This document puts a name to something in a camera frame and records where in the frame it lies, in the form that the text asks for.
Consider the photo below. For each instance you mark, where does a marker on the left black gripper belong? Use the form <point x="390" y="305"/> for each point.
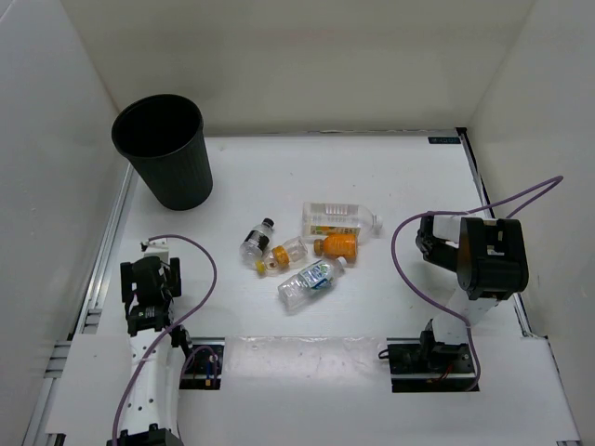
<point x="172" y="275"/>

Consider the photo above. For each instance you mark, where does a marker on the orange juice bottle gold cap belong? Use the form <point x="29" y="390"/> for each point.
<point x="337" y="245"/>

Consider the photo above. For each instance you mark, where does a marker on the small black-label clear bottle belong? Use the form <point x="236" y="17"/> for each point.
<point x="256" y="242"/>

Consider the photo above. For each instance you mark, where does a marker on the clear water bottle green label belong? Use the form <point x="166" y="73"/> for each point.
<point x="310" y="283"/>

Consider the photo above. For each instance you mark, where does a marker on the large square clear bottle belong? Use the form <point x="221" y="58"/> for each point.
<point x="324" y="219"/>

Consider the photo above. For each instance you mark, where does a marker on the small clear bottle yellow cap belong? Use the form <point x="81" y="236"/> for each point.
<point x="282" y="257"/>

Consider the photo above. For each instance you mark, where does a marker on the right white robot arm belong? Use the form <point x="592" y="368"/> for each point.
<point x="489" y="260"/>

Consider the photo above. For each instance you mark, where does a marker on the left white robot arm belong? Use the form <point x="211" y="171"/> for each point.
<point x="148" y="414"/>

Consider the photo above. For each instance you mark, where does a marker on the black plastic waste bin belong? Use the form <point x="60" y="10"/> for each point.
<point x="162" y="136"/>

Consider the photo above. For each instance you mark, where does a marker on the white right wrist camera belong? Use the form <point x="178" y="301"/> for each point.
<point x="446" y="228"/>

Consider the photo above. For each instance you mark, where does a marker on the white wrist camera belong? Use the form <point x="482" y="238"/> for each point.
<point x="157" y="248"/>
<point x="446" y="228"/>

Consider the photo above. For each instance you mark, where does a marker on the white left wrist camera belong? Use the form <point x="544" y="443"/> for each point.
<point x="157" y="248"/>

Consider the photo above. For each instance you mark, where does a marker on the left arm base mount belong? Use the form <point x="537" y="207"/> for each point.
<point x="204" y="371"/>

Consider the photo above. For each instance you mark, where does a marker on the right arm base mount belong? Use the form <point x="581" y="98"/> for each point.
<point x="421" y="367"/>

